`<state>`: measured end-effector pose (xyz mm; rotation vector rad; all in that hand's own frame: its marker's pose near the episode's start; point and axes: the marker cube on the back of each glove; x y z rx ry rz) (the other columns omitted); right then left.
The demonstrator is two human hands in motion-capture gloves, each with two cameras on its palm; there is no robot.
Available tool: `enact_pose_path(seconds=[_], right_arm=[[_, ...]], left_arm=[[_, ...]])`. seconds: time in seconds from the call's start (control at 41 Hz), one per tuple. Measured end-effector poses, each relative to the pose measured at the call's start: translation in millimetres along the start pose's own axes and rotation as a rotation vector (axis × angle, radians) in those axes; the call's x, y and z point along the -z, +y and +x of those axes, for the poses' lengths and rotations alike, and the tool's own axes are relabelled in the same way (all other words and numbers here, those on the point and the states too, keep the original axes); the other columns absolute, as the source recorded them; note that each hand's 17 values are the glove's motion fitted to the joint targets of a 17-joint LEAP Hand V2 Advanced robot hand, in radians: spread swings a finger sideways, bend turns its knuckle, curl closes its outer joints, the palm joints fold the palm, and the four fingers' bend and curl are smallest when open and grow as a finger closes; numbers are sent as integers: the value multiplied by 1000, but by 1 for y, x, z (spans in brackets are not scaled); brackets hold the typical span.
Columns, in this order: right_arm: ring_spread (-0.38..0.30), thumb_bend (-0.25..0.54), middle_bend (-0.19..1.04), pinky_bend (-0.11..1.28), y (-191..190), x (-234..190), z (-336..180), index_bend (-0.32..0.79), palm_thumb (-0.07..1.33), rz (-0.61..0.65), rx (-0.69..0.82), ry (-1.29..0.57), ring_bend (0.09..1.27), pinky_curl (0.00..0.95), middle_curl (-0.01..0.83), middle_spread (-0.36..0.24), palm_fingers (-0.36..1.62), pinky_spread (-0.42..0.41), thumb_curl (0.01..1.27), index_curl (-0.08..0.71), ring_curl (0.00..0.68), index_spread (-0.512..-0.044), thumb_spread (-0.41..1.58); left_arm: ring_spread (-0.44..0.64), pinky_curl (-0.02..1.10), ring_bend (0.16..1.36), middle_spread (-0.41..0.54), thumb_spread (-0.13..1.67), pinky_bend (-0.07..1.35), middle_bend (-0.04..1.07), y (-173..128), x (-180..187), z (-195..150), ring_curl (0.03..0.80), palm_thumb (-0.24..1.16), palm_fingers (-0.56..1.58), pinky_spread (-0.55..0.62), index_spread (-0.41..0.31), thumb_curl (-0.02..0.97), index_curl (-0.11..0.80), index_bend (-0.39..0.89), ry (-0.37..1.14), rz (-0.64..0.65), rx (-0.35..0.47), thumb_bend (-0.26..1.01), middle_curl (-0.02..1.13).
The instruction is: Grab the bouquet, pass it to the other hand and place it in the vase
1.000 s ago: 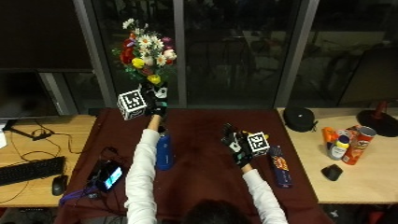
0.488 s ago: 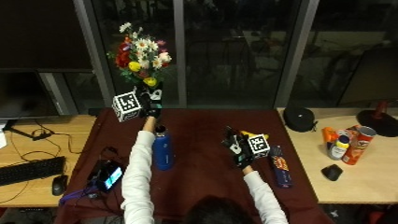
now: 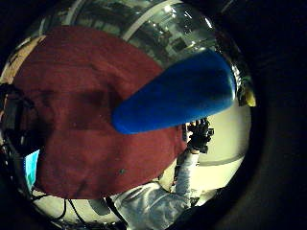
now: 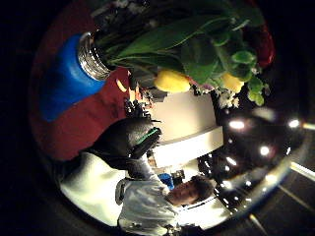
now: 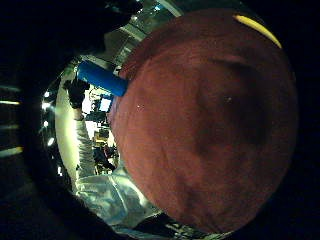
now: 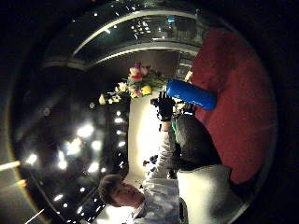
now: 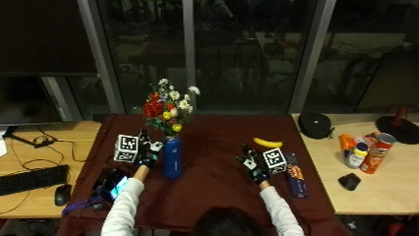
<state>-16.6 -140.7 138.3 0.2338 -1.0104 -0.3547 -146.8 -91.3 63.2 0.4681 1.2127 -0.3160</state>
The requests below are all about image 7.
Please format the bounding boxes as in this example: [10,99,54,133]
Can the white marker cube on glove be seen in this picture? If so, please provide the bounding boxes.
[262,147,290,175]
[113,134,139,163]

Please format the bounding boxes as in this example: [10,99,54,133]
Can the white marker cube on right glove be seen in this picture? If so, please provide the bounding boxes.
[262,147,290,175]

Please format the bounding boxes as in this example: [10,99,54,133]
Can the the person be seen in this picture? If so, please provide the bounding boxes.
[100,164,304,236]

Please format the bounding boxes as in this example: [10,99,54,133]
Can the black round case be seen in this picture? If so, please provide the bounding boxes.
[296,112,336,141]

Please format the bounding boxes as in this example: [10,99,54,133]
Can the black monitor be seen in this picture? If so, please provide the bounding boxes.
[0,0,98,126]

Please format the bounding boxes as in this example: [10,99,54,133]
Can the yellow banana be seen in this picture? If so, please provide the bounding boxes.
[251,137,284,149]

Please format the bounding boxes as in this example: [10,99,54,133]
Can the person's right hand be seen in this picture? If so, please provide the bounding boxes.
[234,143,272,185]

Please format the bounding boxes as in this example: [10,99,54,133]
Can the purple strap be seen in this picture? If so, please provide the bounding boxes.
[60,196,106,217]

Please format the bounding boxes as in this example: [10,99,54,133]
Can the dark blue snack box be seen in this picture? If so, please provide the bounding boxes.
[283,152,310,200]

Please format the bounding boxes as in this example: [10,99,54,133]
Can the white bottle with yellow cap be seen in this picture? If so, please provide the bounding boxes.
[344,142,370,170]

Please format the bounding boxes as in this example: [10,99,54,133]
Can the black angular computer mouse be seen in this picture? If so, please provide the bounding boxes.
[336,172,363,192]

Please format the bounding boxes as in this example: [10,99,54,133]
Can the black cable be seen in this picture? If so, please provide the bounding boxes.
[8,126,89,171]

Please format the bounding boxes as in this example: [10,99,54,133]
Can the colourful flower bouquet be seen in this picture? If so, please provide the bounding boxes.
[131,78,202,137]

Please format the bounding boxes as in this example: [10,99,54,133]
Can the black round lamp base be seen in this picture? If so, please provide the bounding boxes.
[375,105,419,146]

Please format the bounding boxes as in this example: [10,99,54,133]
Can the black keyboard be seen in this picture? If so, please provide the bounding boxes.
[0,164,70,197]

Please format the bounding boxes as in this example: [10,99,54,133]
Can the person's left hand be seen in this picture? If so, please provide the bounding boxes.
[135,128,165,169]

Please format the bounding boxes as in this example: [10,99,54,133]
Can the smartphone with lit screen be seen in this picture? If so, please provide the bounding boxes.
[92,168,130,204]

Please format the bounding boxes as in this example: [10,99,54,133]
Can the white marker cube on left glove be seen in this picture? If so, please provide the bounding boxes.
[113,134,139,163]

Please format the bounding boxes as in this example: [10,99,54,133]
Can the dark red tablecloth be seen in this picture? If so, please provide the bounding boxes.
[56,113,351,236]

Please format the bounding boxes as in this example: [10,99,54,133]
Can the blue bottle vase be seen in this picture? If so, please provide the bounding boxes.
[162,135,185,180]

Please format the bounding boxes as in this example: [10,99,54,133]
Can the red crisps can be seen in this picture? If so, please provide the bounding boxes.
[359,132,397,175]

